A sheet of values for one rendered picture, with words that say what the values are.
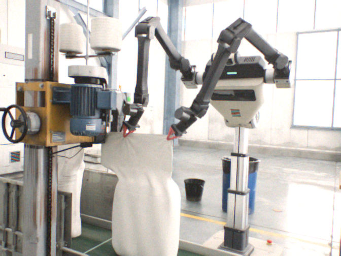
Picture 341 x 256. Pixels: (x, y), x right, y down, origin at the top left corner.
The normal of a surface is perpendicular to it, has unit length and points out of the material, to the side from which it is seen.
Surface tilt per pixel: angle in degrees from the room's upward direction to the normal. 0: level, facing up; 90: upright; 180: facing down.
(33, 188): 90
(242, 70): 130
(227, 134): 90
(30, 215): 90
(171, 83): 90
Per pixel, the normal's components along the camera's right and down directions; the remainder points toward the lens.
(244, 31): 0.48, 0.60
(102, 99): -0.07, 0.05
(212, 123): -0.47, 0.03
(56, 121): 0.88, 0.06
